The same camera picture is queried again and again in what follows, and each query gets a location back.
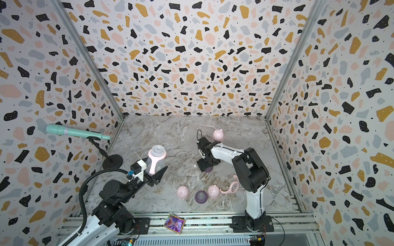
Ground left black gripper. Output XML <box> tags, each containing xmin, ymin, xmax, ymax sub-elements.
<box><xmin>121</xmin><ymin>155</ymin><xmax>167</xmax><ymax>206</ymax></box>

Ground small clear baby bottle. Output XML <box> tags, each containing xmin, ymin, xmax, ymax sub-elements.
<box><xmin>148</xmin><ymin>145</ymin><xmax>167</xmax><ymax>175</ymax></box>

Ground pink handle ring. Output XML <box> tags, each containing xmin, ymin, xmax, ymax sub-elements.
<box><xmin>147</xmin><ymin>147</ymin><xmax>167</xmax><ymax>175</ymax></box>
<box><xmin>220</xmin><ymin>175</ymin><xmax>240</xmax><ymax>196</ymax></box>

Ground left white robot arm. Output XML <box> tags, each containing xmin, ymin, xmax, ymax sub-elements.
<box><xmin>60</xmin><ymin>166</ymin><xmax>168</xmax><ymax>246</ymax></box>

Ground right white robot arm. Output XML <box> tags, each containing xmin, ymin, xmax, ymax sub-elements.
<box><xmin>197</xmin><ymin>137</ymin><xmax>270</xmax><ymax>231</ymax></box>

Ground clear silicone nipple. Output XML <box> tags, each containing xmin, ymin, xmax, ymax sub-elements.
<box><xmin>198</xmin><ymin>182</ymin><xmax>205</xmax><ymax>190</ymax></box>

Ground pink bottle cap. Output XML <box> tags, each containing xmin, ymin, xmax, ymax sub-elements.
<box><xmin>176</xmin><ymin>185</ymin><xmax>189</xmax><ymax>200</ymax></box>
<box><xmin>207</xmin><ymin>184</ymin><xmax>221</xmax><ymax>199</ymax></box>

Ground colourful holographic card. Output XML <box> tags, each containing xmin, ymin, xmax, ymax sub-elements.
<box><xmin>164</xmin><ymin>214</ymin><xmax>186</xmax><ymax>234</ymax></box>

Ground black microphone stand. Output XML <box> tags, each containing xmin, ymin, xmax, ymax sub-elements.
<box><xmin>87</xmin><ymin>136</ymin><xmax>123</xmax><ymax>170</ymax></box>

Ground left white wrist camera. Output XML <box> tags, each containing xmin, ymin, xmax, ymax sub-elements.
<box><xmin>127</xmin><ymin>159</ymin><xmax>147</xmax><ymax>181</ymax></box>

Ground black corrugated cable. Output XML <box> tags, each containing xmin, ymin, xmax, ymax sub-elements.
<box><xmin>61</xmin><ymin>167</ymin><xmax>130</xmax><ymax>246</ymax></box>

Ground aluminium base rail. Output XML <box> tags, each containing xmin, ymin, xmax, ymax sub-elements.
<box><xmin>56</xmin><ymin>212</ymin><xmax>324</xmax><ymax>246</ymax></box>

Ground right corner aluminium post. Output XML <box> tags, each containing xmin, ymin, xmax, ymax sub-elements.
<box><xmin>265</xmin><ymin>0</ymin><xmax>327</xmax><ymax>121</ymax></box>

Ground corner aluminium post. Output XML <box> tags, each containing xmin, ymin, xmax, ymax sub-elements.
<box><xmin>265</xmin><ymin>0</ymin><xmax>327</xmax><ymax>121</ymax></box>
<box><xmin>49</xmin><ymin>0</ymin><xmax>125</xmax><ymax>120</ymax></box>

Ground left corner aluminium post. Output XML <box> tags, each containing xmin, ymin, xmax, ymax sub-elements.
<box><xmin>49</xmin><ymin>0</ymin><xmax>125</xmax><ymax>120</ymax></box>

